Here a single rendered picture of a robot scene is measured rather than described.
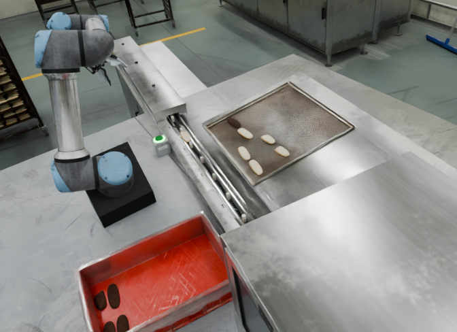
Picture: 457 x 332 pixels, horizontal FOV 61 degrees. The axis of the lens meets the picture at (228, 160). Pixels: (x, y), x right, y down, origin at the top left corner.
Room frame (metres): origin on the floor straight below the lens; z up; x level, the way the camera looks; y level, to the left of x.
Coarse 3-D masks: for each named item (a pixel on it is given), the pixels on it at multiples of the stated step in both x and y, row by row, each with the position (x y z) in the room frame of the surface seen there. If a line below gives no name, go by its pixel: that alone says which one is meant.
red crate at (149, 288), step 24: (192, 240) 0.96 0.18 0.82; (144, 264) 0.89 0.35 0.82; (168, 264) 0.87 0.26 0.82; (192, 264) 0.85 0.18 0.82; (216, 264) 0.84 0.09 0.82; (96, 288) 0.81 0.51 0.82; (120, 288) 0.80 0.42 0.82; (144, 288) 0.78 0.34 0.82; (168, 288) 0.77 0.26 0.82; (192, 288) 0.76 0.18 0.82; (96, 312) 0.72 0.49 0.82; (120, 312) 0.71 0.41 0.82; (144, 312) 0.70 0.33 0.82
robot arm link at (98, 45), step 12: (84, 24) 1.61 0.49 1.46; (96, 24) 1.47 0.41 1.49; (108, 24) 1.64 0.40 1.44; (84, 36) 1.24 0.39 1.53; (96, 36) 1.26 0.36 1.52; (108, 36) 1.31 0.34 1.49; (84, 48) 1.21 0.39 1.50; (96, 48) 1.23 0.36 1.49; (108, 48) 1.27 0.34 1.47; (96, 60) 1.23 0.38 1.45
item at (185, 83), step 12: (144, 48) 2.97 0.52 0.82; (156, 48) 2.94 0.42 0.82; (156, 60) 2.71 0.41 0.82; (168, 60) 2.68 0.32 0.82; (120, 72) 2.59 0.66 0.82; (168, 72) 2.47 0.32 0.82; (180, 72) 2.44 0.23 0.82; (180, 84) 2.26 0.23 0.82; (192, 84) 2.24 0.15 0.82; (132, 96) 2.45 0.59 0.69; (180, 96) 2.11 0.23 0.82; (132, 108) 2.68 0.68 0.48; (144, 108) 2.03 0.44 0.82
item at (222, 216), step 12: (132, 84) 2.27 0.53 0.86; (168, 132) 1.66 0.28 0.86; (180, 144) 1.54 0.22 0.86; (180, 156) 1.44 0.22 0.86; (192, 168) 1.34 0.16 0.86; (192, 180) 1.26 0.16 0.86; (204, 180) 1.25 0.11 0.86; (204, 192) 1.17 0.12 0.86; (216, 204) 1.09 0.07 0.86; (216, 216) 1.03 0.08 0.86; (228, 216) 1.02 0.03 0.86; (228, 228) 0.96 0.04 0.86
